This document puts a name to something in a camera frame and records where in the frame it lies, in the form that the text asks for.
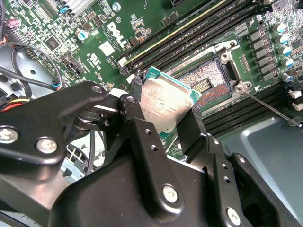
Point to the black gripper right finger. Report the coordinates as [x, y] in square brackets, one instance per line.
[217, 165]

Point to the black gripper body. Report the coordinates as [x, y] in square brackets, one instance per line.
[113, 194]

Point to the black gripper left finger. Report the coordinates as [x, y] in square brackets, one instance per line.
[35, 123]

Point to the silver green CPU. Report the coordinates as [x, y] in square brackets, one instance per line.
[165, 104]

